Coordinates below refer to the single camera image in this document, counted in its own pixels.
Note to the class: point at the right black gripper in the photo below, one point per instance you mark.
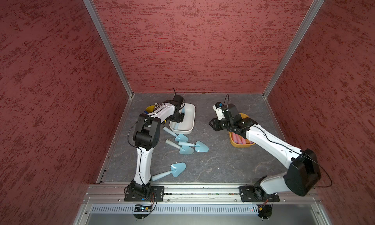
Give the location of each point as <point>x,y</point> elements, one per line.
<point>215,126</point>

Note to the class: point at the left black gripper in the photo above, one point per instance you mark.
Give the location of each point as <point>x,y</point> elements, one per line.
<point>179,120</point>

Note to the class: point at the yellow storage box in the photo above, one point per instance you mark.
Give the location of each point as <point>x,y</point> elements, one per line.
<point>239,131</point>

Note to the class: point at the white storage box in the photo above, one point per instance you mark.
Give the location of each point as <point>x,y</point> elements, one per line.
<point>187,125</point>

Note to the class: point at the light blue shovel back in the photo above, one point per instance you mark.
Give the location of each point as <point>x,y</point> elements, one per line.
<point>178,137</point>

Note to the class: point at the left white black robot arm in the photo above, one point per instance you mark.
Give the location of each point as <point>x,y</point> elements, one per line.
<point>146,137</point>

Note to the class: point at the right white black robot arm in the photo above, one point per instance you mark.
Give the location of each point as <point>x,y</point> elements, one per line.
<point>302,165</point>

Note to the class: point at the yellow cup with pens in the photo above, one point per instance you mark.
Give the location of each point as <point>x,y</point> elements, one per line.
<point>152,108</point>

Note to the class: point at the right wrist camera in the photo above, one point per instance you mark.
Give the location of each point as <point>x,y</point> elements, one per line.
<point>219,110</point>

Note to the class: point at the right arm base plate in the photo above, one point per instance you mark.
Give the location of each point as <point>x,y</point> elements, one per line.
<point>256,194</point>

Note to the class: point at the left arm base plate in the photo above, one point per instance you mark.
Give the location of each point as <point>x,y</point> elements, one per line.
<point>144,194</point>

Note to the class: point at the aluminium front rail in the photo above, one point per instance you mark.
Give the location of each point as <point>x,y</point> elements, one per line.
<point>190,193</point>

